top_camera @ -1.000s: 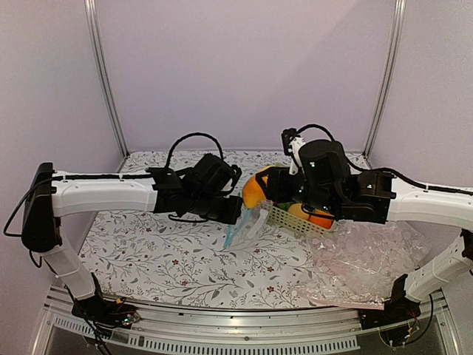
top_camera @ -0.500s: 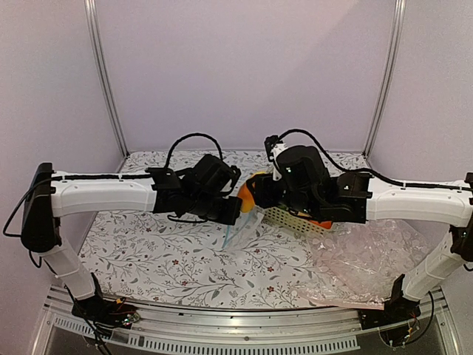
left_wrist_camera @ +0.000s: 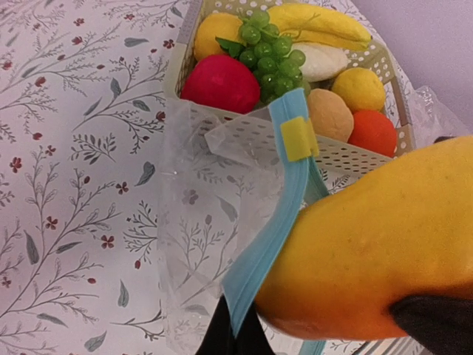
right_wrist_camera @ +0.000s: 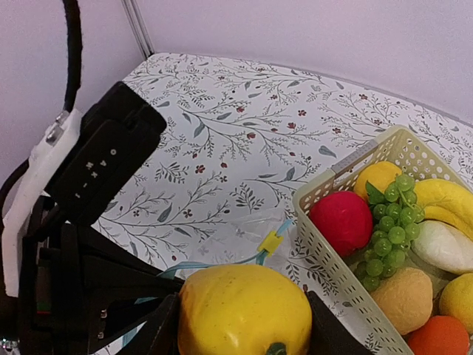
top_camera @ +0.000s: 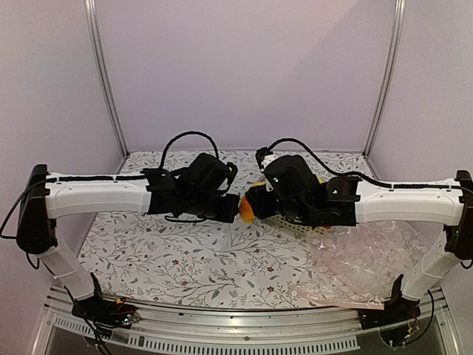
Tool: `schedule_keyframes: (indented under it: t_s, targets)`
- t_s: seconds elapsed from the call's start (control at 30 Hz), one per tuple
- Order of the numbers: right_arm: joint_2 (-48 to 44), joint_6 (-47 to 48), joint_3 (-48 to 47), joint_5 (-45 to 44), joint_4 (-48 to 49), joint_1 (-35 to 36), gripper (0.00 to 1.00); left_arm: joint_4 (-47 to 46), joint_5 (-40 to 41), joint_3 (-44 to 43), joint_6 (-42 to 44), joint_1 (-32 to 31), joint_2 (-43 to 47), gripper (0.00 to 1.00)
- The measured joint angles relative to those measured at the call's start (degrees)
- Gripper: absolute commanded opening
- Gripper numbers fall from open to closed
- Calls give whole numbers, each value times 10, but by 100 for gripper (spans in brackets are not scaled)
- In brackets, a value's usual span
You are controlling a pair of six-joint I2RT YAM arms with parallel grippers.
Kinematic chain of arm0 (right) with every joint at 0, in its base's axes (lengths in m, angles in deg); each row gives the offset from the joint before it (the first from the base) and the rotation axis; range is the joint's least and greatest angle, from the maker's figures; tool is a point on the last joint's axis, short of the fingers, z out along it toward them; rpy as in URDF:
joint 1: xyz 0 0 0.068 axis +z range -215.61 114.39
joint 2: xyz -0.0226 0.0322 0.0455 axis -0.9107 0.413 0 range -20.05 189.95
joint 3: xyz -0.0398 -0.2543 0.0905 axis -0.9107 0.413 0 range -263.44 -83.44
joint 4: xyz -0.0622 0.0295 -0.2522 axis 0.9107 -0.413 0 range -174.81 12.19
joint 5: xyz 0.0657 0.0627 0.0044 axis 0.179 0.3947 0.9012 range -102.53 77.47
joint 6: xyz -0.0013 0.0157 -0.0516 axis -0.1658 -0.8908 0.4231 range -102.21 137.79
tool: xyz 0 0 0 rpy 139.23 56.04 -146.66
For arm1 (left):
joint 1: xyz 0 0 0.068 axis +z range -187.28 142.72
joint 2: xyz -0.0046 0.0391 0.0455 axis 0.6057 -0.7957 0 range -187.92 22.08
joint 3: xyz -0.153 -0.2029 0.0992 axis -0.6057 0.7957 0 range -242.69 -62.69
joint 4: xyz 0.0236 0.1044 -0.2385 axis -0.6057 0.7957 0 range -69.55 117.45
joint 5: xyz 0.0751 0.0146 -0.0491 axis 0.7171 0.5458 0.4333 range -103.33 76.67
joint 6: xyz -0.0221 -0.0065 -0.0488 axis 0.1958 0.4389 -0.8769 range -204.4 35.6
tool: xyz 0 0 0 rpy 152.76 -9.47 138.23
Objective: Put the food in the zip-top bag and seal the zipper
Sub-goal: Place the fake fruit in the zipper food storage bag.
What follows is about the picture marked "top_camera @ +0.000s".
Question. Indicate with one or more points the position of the front aluminium rail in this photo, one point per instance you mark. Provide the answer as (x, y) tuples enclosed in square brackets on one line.
[(177, 329)]

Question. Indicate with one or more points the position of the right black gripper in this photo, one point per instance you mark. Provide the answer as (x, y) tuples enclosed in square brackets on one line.
[(256, 202)]

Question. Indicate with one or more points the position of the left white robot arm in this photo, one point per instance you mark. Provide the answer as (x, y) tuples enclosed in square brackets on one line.
[(199, 190)]

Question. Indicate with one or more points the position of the floral table cloth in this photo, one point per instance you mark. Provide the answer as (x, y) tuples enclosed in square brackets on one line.
[(205, 264)]

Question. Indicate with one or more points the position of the yellow mango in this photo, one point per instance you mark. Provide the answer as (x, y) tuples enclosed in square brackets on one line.
[(246, 212)]

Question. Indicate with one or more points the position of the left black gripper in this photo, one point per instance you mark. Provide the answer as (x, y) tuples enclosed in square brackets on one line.
[(230, 211)]

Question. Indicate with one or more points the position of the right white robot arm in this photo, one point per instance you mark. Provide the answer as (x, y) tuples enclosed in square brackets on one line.
[(291, 190)]

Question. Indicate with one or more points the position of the aluminium frame post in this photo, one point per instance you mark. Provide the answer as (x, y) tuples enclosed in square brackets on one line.
[(103, 75), (389, 69)]

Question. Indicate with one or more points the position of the left aluminium frame post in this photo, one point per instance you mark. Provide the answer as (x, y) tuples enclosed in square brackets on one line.
[(103, 75)]

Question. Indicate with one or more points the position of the crumpled clear plastic sheet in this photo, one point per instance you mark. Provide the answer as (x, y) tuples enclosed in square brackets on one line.
[(355, 267)]

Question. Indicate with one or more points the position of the right aluminium frame post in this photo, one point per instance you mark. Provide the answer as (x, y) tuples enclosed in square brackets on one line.
[(389, 69)]

